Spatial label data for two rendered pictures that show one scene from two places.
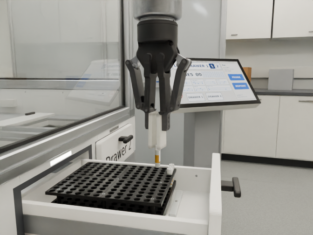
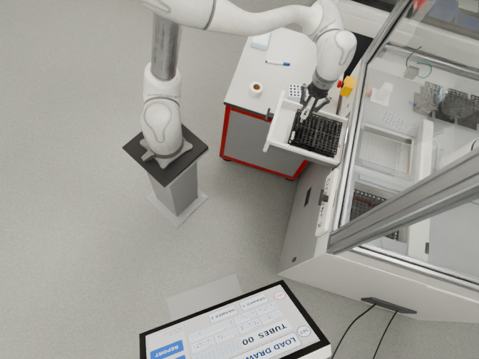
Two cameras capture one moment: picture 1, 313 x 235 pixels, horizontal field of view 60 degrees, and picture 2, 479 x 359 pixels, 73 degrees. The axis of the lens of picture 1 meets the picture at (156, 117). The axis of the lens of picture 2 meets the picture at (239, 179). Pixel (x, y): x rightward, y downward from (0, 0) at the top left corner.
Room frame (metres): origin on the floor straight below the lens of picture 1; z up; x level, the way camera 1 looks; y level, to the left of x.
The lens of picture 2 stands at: (1.34, -0.37, 2.16)
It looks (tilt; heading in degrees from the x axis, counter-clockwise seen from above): 67 degrees down; 168
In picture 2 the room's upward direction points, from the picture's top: 17 degrees clockwise
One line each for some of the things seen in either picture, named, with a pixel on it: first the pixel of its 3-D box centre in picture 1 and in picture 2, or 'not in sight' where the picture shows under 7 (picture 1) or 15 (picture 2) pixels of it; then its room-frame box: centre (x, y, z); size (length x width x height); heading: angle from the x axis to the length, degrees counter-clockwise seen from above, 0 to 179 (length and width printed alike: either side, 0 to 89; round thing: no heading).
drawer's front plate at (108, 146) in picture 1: (117, 148); (327, 201); (0.87, 0.13, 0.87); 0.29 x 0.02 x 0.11; 168
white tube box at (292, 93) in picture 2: not in sight; (299, 92); (0.24, 0.03, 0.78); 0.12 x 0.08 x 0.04; 92
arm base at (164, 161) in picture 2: not in sight; (162, 144); (0.65, -0.62, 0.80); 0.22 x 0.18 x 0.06; 136
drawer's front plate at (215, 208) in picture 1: (214, 200); (274, 120); (0.50, -0.11, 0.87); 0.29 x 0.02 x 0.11; 168
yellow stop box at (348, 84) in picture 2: not in sight; (346, 86); (0.24, 0.25, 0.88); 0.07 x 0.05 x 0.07; 168
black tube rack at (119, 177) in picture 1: (118, 193); (314, 134); (0.54, 0.08, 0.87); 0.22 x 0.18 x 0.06; 78
